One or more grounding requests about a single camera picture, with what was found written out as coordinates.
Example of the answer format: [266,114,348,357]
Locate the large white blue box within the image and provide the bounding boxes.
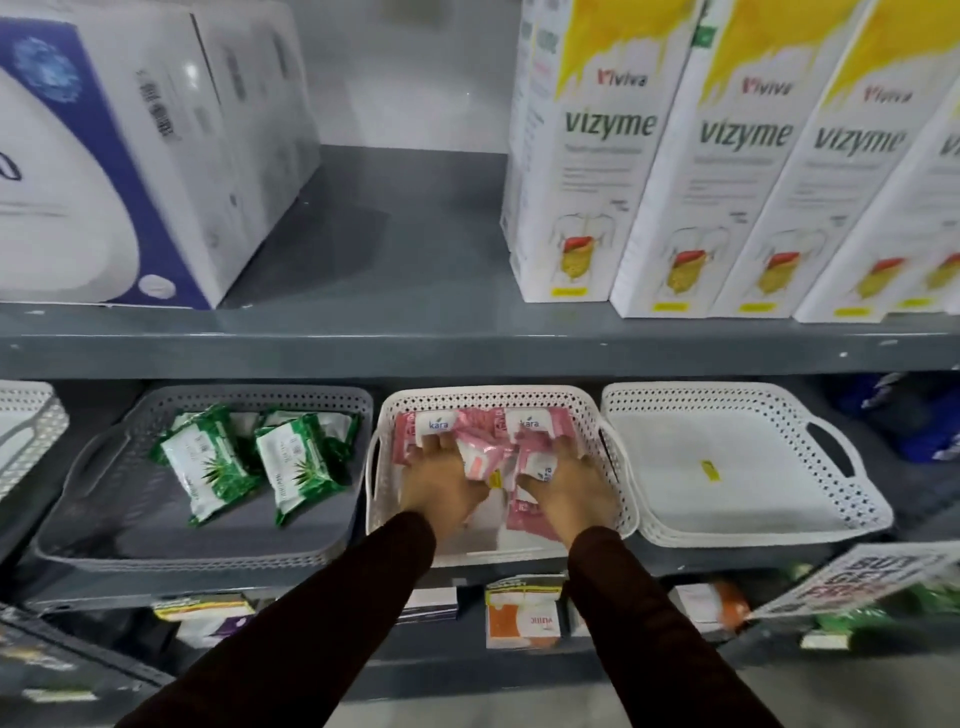
[0,0,249,311]

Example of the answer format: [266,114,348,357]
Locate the dark white small box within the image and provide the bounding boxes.
[396,587,460,625]

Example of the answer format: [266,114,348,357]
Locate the grey metal shelf rack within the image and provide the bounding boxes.
[0,144,960,702]

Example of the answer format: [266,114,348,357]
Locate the blue packet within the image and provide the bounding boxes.
[832,373,960,463]

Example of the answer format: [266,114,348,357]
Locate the green packets on lower shelf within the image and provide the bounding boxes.
[813,581,960,635]

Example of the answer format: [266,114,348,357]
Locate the white orange box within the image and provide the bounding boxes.
[484,575,565,651]

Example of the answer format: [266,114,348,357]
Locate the grey perforated basket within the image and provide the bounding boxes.
[31,384,375,573]

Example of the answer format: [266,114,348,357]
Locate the person's left forearm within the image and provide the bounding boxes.
[114,513,438,728]

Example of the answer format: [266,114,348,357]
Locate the white promotion sign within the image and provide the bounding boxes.
[748,541,960,622]

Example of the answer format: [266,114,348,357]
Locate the yellow white flat box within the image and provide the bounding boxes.
[152,593,258,624]

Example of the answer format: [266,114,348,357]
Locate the green wipes packet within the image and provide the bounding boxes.
[159,420,264,527]
[253,414,348,528]
[259,408,363,481]
[149,404,240,468]

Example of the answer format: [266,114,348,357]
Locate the person's right hand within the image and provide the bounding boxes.
[517,441,621,546]

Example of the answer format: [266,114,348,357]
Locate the white perforated basket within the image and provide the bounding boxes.
[365,384,640,569]
[600,381,895,549]
[0,379,71,502]

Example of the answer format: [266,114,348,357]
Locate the white yellow carton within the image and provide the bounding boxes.
[609,0,867,319]
[509,0,708,304]
[708,0,960,320]
[793,90,960,325]

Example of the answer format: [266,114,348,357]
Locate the pink wipes packet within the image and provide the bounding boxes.
[454,427,520,483]
[514,448,561,498]
[505,498,558,538]
[501,408,574,456]
[393,408,460,485]

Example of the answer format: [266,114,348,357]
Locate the person's right forearm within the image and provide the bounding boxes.
[565,525,786,728]

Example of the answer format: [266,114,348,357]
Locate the person's left hand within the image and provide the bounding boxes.
[400,432,492,537]

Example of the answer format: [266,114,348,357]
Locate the white orange pouch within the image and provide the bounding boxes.
[669,579,753,640]

